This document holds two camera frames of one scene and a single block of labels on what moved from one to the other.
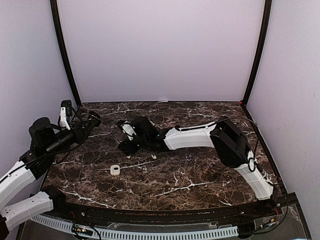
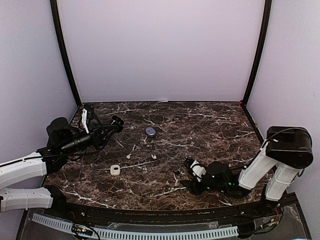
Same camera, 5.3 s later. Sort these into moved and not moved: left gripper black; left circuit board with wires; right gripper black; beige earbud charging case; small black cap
Moved: left gripper black; small black cap; right gripper black
Not moved: left circuit board with wires; beige earbud charging case
